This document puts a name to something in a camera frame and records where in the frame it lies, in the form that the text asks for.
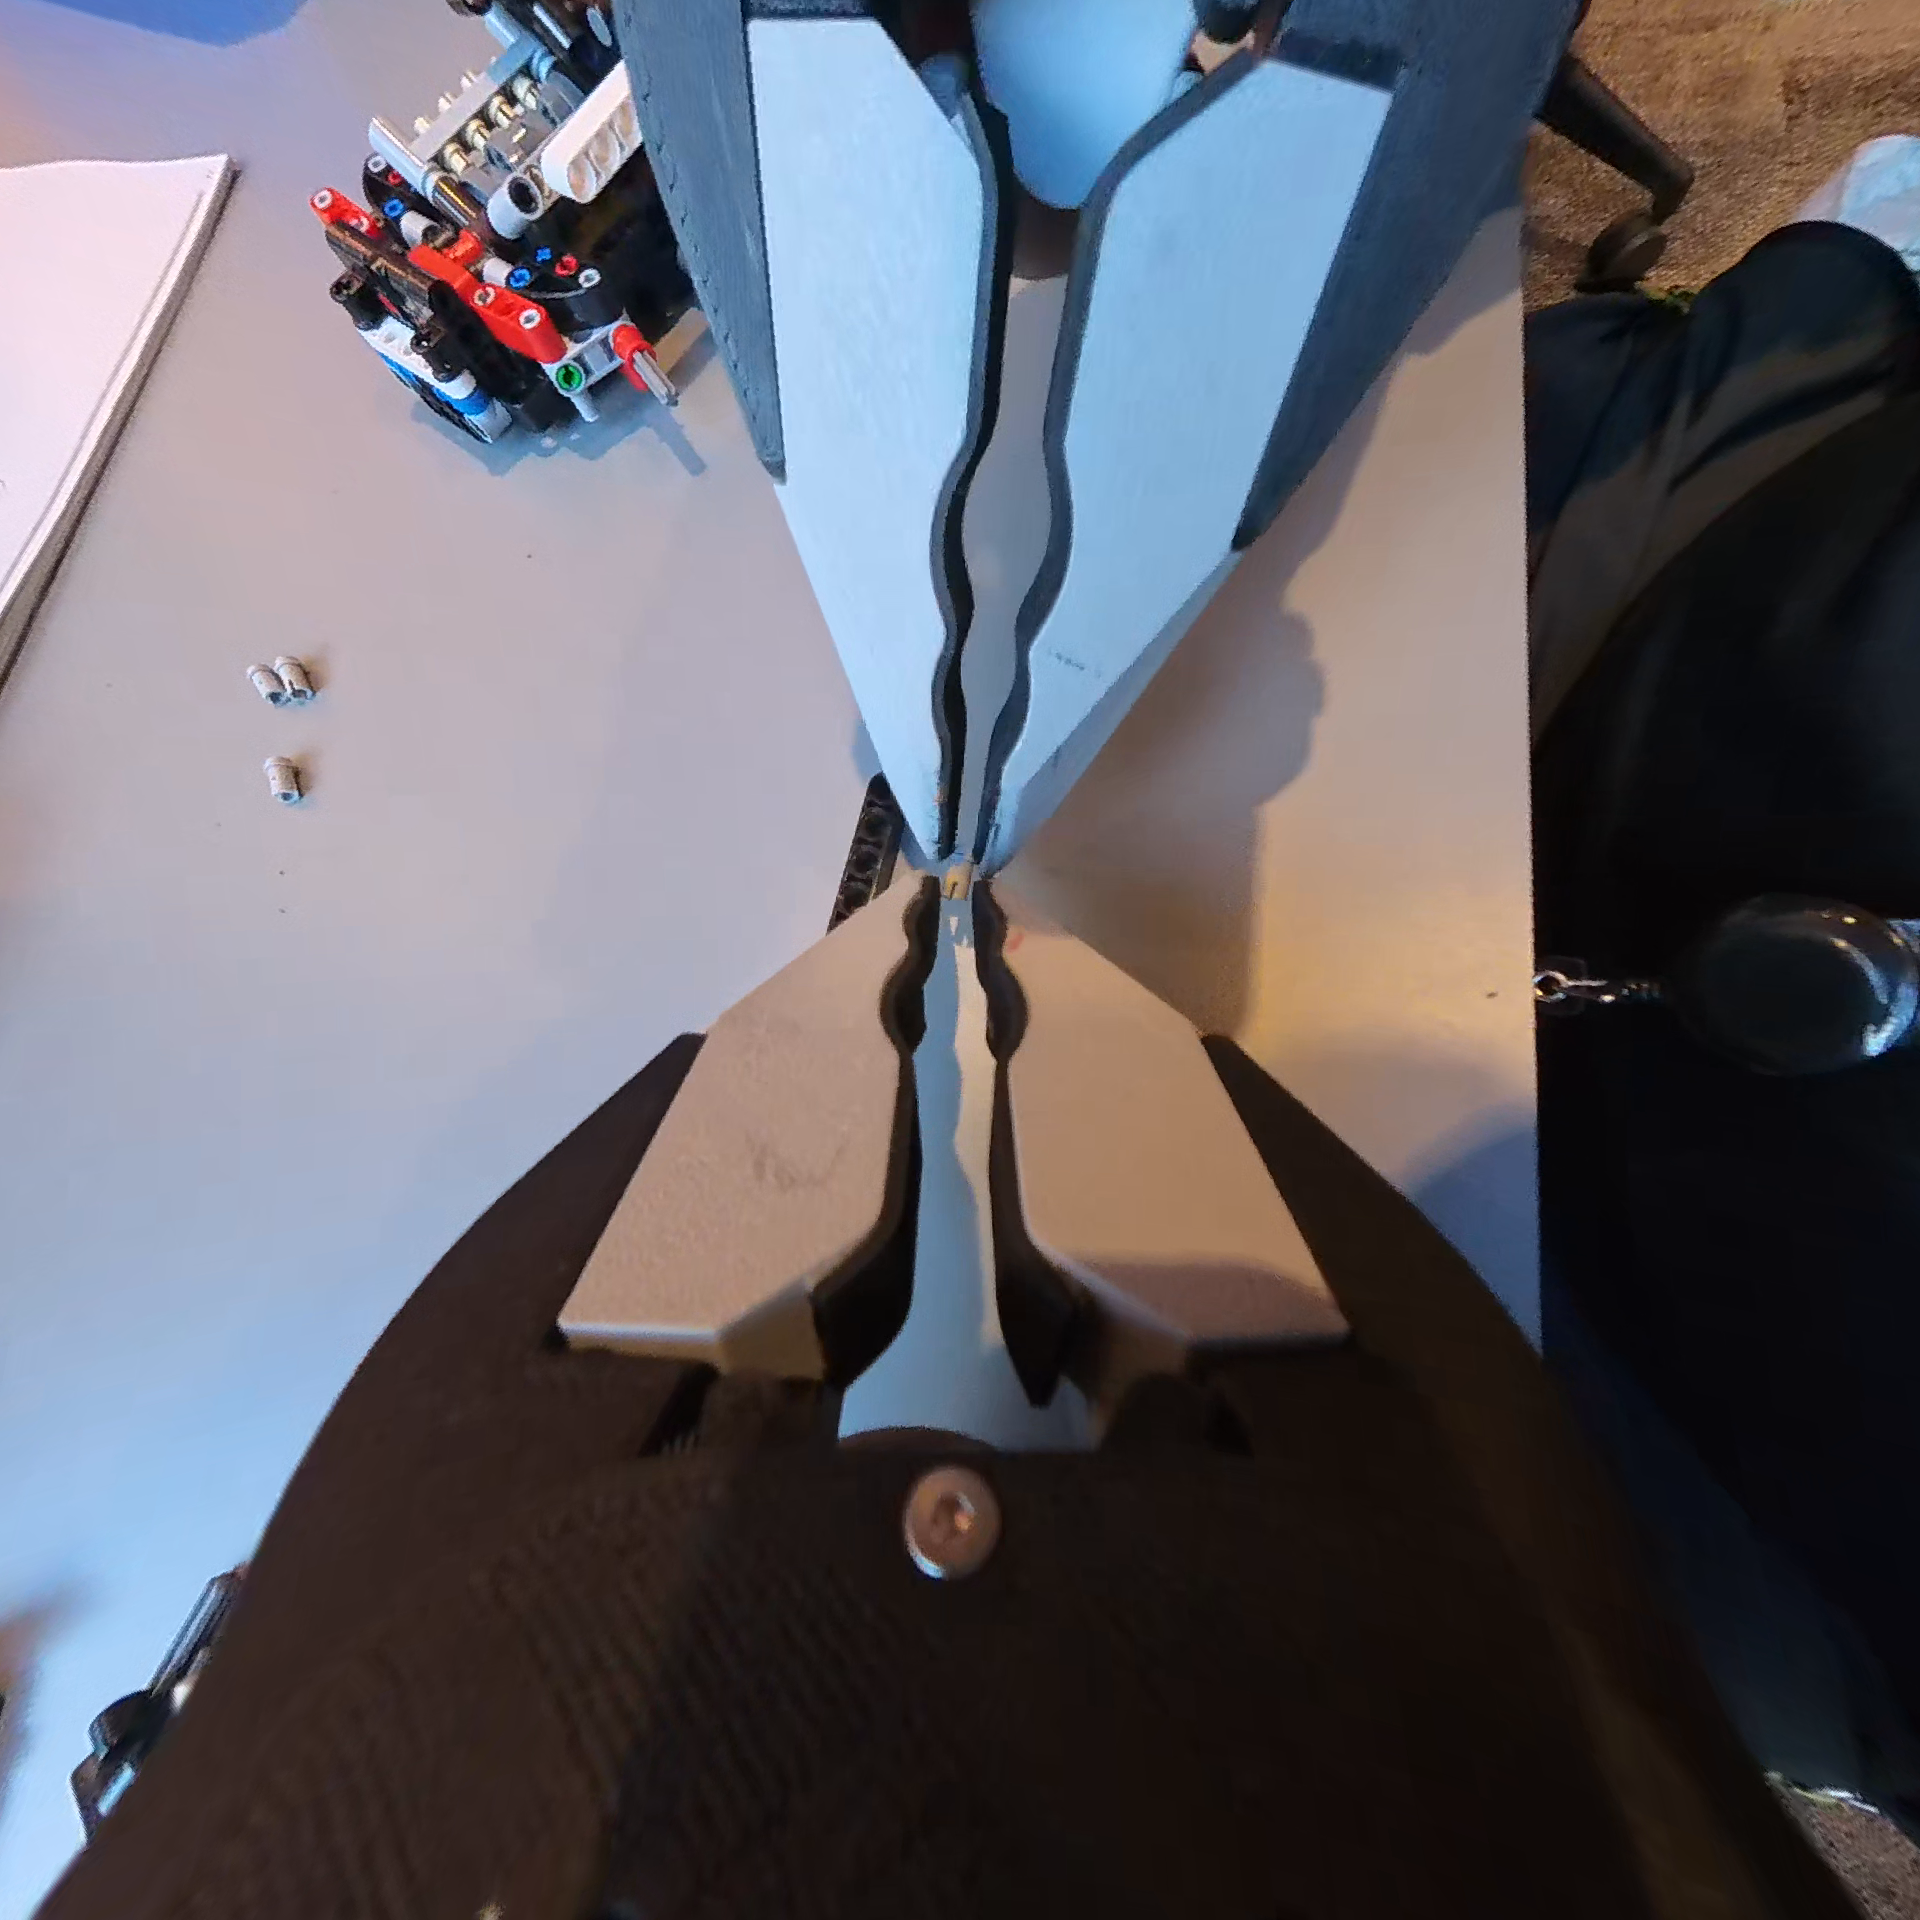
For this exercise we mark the grey desk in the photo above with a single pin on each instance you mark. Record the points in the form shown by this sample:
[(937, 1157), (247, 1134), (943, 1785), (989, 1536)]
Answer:
[(450, 974)]

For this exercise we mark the black badge reel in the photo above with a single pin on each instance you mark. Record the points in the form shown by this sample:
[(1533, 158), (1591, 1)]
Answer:
[(1799, 984)]

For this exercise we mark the partly built toy car chassis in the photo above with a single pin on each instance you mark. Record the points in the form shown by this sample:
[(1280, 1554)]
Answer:
[(494, 299)]

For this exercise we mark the black office chair base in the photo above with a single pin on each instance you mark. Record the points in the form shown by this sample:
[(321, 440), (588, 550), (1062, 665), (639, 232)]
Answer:
[(1622, 149)]

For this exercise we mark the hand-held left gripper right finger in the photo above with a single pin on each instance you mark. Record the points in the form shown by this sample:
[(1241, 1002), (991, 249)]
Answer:
[(1154, 1155)]

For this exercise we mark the building instruction booklet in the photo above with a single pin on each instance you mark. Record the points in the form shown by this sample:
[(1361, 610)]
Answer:
[(90, 329)]

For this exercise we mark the long black toy beam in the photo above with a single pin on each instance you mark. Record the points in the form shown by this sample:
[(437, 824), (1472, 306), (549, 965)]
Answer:
[(868, 862)]

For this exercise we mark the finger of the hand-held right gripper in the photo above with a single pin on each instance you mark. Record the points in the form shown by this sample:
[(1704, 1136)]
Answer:
[(1184, 374), (870, 374)]

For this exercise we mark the person's dark clothing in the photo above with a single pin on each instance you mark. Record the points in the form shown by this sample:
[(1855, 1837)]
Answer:
[(1724, 675)]

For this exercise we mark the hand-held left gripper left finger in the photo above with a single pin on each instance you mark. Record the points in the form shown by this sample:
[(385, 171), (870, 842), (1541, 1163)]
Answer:
[(750, 1155)]

